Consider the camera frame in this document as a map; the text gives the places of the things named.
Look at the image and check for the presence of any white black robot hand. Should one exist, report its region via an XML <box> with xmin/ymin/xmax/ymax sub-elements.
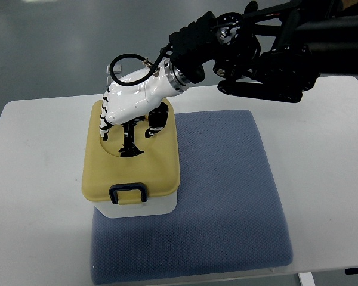
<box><xmin>100</xmin><ymin>58</ymin><xmax>190</xmax><ymax>141</ymax></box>

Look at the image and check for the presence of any yellow box lid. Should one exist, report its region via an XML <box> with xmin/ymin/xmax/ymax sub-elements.
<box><xmin>82</xmin><ymin>101</ymin><xmax>180</xmax><ymax>203</ymax></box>

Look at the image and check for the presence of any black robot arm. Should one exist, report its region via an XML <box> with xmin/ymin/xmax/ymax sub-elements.
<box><xmin>161</xmin><ymin>1</ymin><xmax>358</xmax><ymax>103</ymax></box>

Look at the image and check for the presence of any white storage box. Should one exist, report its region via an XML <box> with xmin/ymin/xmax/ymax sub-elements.
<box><xmin>93</xmin><ymin>191</ymin><xmax>177</xmax><ymax>219</ymax></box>

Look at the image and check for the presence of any upper floor socket plate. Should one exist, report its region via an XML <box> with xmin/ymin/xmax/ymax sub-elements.
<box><xmin>106</xmin><ymin>64</ymin><xmax>122</xmax><ymax>74</ymax></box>

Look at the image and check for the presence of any blue grey cushion mat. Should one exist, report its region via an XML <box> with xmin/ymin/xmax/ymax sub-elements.
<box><xmin>91</xmin><ymin>110</ymin><xmax>293</xmax><ymax>285</ymax></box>

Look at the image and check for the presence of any white table leg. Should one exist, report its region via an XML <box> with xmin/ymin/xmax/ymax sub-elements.
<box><xmin>298</xmin><ymin>272</ymin><xmax>316</xmax><ymax>286</ymax></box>

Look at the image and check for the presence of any black clamp at table edge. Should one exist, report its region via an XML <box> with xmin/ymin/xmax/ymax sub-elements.
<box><xmin>345</xmin><ymin>268</ymin><xmax>358</xmax><ymax>275</ymax></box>

